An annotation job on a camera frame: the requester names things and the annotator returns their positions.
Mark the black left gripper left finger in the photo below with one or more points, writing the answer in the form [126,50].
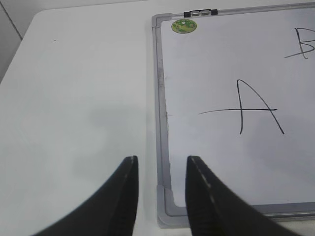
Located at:
[110,211]

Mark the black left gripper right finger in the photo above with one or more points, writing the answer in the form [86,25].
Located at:
[214,210]

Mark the round green magnet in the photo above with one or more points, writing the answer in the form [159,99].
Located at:
[184,26]

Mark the black silver hanging clip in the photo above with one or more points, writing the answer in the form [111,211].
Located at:
[202,12]

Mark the white board with grey frame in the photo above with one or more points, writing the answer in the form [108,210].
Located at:
[239,92]

